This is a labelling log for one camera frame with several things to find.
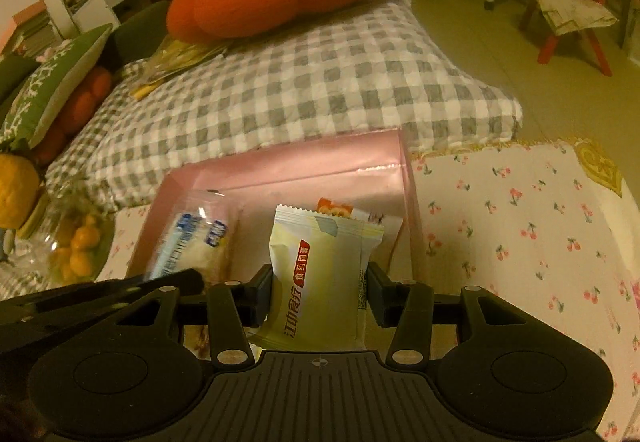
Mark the small mandarin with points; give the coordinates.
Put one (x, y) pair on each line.
(86, 238)
(77, 266)
(91, 221)

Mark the green leaf pattern cushion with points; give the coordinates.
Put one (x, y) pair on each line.
(55, 77)

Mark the pink storage box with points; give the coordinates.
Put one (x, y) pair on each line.
(310, 167)

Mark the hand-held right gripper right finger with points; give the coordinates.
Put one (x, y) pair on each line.
(376, 294)

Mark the clear bread packet blue label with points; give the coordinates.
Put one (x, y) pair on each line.
(195, 232)

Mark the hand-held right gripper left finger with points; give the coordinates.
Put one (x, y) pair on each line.
(262, 294)

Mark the white patterned cloth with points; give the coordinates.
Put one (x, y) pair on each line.
(570, 7)

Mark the cherry print bed sheet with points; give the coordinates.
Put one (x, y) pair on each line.
(525, 247)

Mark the cream white snack packet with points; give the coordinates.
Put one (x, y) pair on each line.
(320, 272)

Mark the dark green cushion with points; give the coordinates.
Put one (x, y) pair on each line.
(17, 77)

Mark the small red cushion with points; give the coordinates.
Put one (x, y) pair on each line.
(82, 97)

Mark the golden plastic bag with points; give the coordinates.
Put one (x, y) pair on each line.
(175, 64)

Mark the stack of books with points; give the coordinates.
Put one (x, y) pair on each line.
(25, 29)

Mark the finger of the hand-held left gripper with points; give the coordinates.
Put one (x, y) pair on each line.
(100, 297)

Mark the orange fruit ornament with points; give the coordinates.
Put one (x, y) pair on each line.
(17, 189)

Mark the glass jar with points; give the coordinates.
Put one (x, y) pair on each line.
(55, 242)

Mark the grey checked pillow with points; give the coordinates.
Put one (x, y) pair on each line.
(300, 87)

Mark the dark grey armchair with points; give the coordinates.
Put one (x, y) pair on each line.
(142, 29)

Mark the orange white biscuit packet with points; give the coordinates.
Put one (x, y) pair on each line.
(335, 209)

